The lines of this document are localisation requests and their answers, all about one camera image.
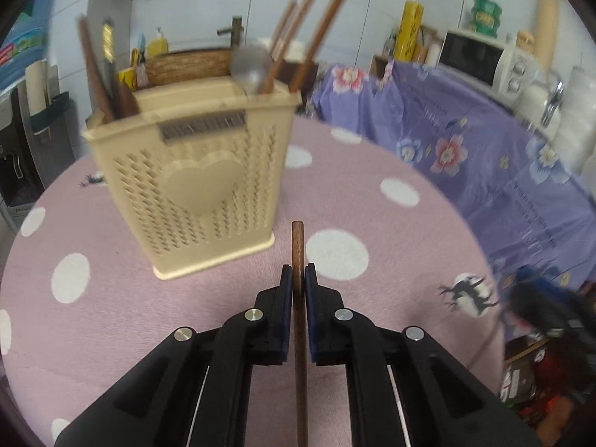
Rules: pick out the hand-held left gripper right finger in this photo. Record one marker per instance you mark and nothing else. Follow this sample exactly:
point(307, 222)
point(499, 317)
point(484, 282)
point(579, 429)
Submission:
point(309, 312)

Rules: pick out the black chopstick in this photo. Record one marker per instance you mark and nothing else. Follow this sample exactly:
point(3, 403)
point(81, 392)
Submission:
point(109, 56)

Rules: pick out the white microwave oven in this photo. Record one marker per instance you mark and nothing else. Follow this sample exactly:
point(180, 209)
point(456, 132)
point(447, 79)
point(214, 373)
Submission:
point(470, 56)

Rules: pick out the tall beige cup stack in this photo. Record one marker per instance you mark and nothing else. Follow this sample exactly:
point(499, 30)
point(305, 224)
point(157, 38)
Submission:
point(548, 18)

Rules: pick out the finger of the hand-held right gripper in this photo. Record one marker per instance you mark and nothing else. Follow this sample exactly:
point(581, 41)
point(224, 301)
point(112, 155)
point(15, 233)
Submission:
point(531, 298)

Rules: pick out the woven brown basin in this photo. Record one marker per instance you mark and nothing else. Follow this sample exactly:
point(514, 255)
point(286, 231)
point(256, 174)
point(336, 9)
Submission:
point(186, 65)

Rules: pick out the white container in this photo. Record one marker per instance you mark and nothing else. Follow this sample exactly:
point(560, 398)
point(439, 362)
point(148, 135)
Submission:
point(577, 116)

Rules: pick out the blue water bottle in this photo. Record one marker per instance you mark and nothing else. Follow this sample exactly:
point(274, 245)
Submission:
point(23, 42)

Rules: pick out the metal spoon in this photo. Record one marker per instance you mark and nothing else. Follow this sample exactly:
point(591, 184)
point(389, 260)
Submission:
point(251, 67)

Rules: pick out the bronze faucet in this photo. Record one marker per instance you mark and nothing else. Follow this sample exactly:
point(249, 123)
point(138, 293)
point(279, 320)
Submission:
point(236, 32)

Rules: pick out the water dispenser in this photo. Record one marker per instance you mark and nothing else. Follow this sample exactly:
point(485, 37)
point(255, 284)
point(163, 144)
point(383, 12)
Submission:
point(18, 149)

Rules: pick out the dark wooden spoon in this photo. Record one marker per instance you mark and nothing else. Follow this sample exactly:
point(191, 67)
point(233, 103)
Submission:
point(95, 70)

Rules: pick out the blue and white roll holder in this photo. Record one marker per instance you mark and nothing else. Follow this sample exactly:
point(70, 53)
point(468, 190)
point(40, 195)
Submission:
point(51, 114)

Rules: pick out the stack of green jars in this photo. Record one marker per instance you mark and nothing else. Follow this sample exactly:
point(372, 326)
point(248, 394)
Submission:
point(486, 16)

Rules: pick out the purple floral cloth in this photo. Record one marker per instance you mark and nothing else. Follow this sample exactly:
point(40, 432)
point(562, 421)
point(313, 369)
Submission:
point(489, 172)

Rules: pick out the yellow soap pump bottle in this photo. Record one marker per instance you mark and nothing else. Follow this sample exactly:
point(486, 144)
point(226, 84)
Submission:
point(157, 44)

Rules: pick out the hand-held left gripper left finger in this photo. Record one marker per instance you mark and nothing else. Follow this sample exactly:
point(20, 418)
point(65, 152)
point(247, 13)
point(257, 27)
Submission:
point(286, 307)

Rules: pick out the beige perforated utensil holder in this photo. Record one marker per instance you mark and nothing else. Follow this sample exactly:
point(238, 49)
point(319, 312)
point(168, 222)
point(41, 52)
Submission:
point(186, 186)

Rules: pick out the yellow wrap roll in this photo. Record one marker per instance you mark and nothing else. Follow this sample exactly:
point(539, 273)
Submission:
point(409, 28)

